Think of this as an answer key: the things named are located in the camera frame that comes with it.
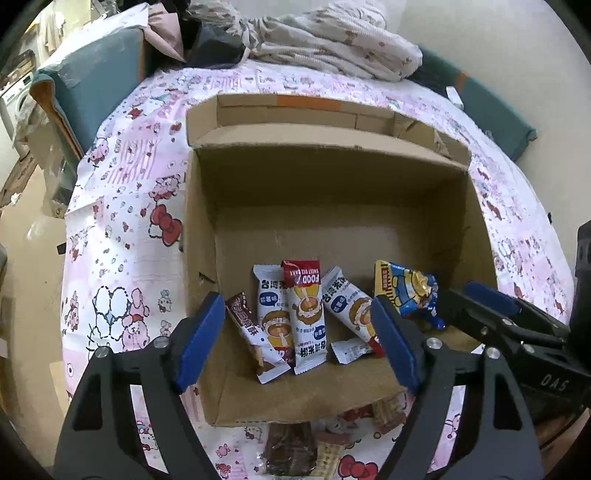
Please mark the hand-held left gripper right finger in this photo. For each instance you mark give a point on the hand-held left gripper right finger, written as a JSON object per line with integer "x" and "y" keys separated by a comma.
{"x": 395, "y": 341}

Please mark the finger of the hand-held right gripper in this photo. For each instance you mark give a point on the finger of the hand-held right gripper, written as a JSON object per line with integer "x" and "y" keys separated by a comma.
{"x": 491, "y": 295}
{"x": 475, "y": 316}

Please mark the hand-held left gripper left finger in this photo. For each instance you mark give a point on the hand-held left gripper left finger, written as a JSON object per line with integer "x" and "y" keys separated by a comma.
{"x": 198, "y": 341}

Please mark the blue yellow cartoon snack packet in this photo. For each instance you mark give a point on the blue yellow cartoon snack packet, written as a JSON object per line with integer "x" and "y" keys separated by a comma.
{"x": 411, "y": 290}

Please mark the brown white snack packet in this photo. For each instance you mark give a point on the brown white snack packet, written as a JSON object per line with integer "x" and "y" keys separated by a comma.
{"x": 251, "y": 334}

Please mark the beige wafer packet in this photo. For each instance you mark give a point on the beige wafer packet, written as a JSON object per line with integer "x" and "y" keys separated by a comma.
{"x": 330, "y": 450}

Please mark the brown cardboard box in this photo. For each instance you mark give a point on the brown cardboard box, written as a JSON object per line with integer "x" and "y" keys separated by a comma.
{"x": 332, "y": 221}

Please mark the dark brown snack packet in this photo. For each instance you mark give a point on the dark brown snack packet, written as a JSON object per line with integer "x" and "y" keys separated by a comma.
{"x": 288, "y": 447}

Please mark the pink cartoon printed bed sheet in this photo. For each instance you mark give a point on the pink cartoon printed bed sheet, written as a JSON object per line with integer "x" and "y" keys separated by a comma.
{"x": 129, "y": 258}

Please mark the long teal cushion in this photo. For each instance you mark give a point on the long teal cushion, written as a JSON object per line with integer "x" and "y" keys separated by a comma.
{"x": 489, "y": 106}

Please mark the white charger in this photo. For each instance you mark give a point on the white charger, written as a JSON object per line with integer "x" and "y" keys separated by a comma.
{"x": 455, "y": 97}

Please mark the clear plastic bag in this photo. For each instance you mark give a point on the clear plastic bag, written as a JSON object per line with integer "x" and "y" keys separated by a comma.
{"x": 60, "y": 175}

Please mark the teal cushion with orange edge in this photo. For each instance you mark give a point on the teal cushion with orange edge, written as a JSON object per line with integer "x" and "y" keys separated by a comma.
{"x": 87, "y": 92}

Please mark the dark garment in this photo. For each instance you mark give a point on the dark garment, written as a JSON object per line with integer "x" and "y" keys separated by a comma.
{"x": 214, "y": 44}

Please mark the white washing machine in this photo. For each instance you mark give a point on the white washing machine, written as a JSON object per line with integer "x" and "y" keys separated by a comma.
{"x": 14, "y": 101}

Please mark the floral grey quilt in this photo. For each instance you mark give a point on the floral grey quilt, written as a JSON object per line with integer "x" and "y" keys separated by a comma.
{"x": 332, "y": 37}

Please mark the pink garment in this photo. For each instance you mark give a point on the pink garment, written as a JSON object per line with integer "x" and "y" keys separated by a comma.
{"x": 166, "y": 27}

